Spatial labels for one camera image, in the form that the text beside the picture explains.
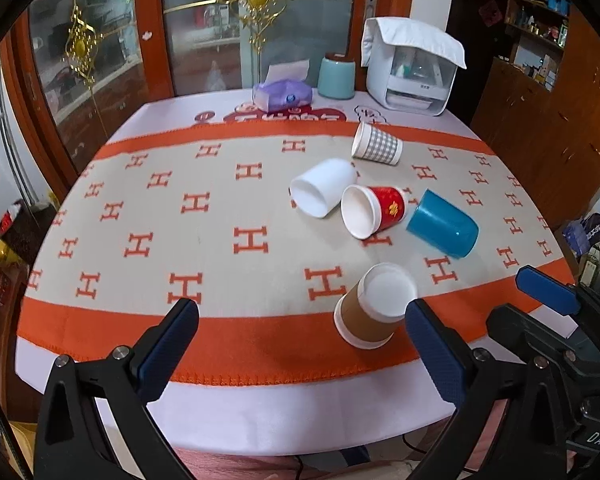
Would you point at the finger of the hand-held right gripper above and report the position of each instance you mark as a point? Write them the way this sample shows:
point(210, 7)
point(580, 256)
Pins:
point(525, 332)
point(547, 287)

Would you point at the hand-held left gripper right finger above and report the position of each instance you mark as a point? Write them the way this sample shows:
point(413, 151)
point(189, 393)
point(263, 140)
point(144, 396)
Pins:
point(436, 350)

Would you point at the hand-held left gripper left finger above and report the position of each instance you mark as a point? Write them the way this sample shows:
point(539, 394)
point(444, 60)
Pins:
point(166, 345)

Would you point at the brown paper cup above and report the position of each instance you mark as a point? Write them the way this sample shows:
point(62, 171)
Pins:
point(362, 317)

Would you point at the blue plastic cup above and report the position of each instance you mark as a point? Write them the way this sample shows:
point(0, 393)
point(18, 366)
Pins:
point(442, 225)

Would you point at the red paper cup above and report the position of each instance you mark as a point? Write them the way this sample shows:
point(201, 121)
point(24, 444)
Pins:
point(387, 206)

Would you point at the white plastic cup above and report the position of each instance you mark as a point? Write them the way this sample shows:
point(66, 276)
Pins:
point(325, 180)

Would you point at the grey checked paper cup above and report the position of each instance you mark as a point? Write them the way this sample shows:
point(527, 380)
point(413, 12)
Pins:
point(380, 145)

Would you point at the blue printed bag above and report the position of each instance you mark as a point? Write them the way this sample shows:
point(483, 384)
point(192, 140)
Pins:
point(585, 232)

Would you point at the orange patterned blanket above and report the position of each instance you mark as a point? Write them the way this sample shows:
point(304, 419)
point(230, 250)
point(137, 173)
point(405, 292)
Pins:
point(205, 220)

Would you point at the white tablecloth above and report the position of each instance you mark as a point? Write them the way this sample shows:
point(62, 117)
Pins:
point(280, 410)

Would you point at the wooden cabinet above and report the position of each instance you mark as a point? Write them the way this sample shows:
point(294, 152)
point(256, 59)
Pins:
point(550, 130)

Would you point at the dark storage box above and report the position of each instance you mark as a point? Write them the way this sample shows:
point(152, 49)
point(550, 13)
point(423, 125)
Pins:
point(22, 230)

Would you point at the white countertop appliance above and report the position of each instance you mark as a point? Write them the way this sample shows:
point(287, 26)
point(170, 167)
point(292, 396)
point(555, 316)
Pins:
point(410, 85)

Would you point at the purple tissue pack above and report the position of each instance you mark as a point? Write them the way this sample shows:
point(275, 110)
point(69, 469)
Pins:
point(285, 94)

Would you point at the white cloth cover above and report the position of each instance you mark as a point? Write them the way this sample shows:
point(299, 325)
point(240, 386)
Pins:
point(420, 35)

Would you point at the teal canister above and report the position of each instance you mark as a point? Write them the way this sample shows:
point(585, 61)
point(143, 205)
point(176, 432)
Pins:
point(336, 79)

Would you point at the wooden glass door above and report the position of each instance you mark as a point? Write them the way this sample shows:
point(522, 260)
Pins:
point(190, 25)

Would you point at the metal rail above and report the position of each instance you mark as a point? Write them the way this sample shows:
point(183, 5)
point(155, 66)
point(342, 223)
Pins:
point(11, 145)

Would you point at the wooden wall shelf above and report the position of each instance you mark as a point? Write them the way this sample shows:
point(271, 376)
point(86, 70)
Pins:
point(537, 30)

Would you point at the red wall decoration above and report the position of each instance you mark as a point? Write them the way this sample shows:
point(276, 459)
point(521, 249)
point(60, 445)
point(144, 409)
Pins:
point(490, 12)

